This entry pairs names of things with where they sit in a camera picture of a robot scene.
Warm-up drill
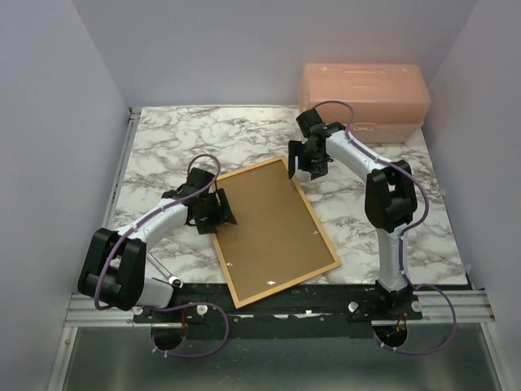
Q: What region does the silver ratchet wrench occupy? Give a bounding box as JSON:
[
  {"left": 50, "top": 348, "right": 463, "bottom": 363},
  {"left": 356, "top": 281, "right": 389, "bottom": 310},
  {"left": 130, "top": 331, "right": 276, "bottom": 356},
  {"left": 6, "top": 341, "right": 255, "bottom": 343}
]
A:
[{"left": 147, "top": 253, "right": 184, "bottom": 288}]

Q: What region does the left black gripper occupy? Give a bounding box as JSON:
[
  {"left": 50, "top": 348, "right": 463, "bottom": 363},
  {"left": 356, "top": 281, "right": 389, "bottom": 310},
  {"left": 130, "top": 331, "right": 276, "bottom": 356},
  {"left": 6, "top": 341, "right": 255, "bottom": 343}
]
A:
[{"left": 197, "top": 188, "right": 236, "bottom": 234}]

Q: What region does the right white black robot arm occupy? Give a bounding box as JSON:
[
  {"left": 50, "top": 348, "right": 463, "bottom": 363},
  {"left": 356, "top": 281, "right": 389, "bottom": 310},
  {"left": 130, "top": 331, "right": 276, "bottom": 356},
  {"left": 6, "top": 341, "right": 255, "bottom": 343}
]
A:
[{"left": 287, "top": 108, "right": 418, "bottom": 319}]

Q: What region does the aluminium extrusion rail left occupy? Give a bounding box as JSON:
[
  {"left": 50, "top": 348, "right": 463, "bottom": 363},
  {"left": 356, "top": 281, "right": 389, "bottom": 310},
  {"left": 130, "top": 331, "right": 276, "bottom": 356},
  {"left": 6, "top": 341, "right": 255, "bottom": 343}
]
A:
[{"left": 102, "top": 108, "right": 142, "bottom": 228}]

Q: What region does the aluminium extrusion rail front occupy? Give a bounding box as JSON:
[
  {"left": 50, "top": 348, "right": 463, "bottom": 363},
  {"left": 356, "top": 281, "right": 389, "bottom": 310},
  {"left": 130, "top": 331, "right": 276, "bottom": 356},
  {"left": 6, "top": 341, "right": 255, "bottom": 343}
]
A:
[{"left": 67, "top": 289, "right": 496, "bottom": 327}]

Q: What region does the aluminium extrusion rail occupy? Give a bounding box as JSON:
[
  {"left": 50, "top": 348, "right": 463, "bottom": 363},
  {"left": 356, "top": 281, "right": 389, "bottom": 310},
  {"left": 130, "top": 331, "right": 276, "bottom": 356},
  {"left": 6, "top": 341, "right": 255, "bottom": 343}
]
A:
[
  {"left": 102, "top": 108, "right": 142, "bottom": 228},
  {"left": 67, "top": 289, "right": 496, "bottom": 327}
]

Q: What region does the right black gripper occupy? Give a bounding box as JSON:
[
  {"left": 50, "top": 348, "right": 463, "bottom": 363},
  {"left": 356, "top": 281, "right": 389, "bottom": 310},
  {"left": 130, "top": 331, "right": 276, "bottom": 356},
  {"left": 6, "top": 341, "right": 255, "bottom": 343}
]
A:
[{"left": 287, "top": 141, "right": 326, "bottom": 181}]

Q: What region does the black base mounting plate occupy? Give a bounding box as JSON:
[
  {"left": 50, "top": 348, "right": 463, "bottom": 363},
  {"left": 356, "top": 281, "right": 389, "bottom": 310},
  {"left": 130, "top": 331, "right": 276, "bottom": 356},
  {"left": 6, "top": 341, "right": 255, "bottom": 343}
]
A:
[{"left": 134, "top": 283, "right": 422, "bottom": 339}]

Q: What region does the pink translucent plastic box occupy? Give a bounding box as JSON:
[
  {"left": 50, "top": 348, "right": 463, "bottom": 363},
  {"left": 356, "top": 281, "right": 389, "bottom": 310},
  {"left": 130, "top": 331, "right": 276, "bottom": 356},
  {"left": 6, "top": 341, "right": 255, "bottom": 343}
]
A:
[{"left": 298, "top": 63, "right": 431, "bottom": 143}]

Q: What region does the orange wooden picture frame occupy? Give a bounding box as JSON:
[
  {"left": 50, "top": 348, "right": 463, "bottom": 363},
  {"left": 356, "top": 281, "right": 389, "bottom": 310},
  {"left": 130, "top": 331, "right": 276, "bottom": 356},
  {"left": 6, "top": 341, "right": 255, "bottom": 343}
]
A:
[{"left": 211, "top": 155, "right": 341, "bottom": 310}]

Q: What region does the brown cardboard backing board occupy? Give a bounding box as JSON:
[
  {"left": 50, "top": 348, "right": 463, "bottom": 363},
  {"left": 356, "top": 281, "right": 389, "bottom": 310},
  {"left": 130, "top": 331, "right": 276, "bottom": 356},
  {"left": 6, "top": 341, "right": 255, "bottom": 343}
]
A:
[{"left": 215, "top": 159, "right": 337, "bottom": 305}]

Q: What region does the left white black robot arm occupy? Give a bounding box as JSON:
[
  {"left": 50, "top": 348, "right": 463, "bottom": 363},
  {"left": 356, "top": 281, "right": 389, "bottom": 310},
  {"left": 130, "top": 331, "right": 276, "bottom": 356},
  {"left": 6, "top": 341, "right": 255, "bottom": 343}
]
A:
[{"left": 77, "top": 168, "right": 237, "bottom": 322}]

